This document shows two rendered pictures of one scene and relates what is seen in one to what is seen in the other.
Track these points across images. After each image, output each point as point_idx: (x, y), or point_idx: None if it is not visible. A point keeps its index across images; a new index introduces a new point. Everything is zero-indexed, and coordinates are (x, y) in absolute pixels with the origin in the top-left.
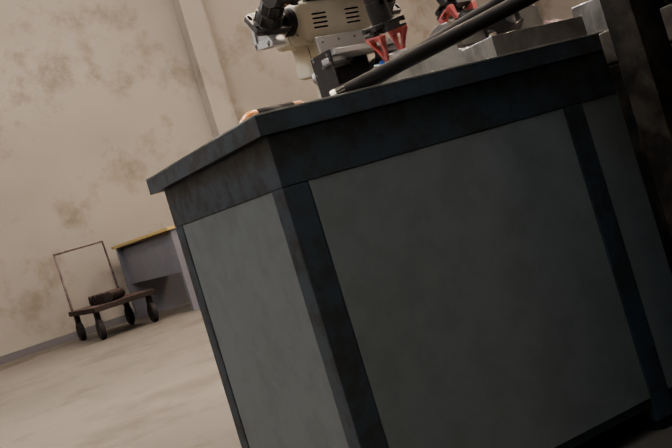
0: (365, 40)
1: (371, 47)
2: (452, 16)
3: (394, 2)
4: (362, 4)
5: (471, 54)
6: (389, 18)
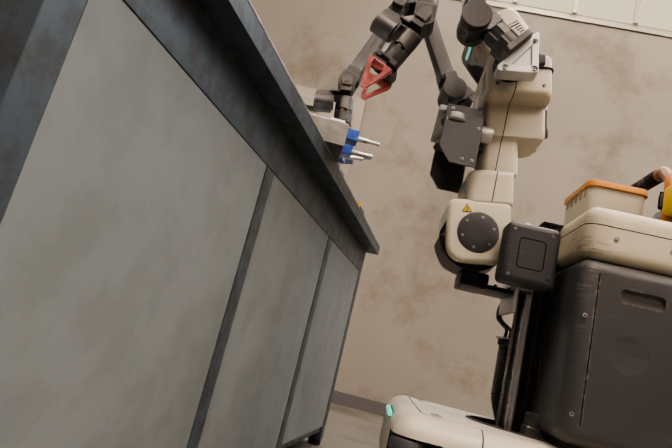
0: None
1: (436, 125)
2: (388, 77)
3: (492, 48)
4: (487, 67)
5: None
6: None
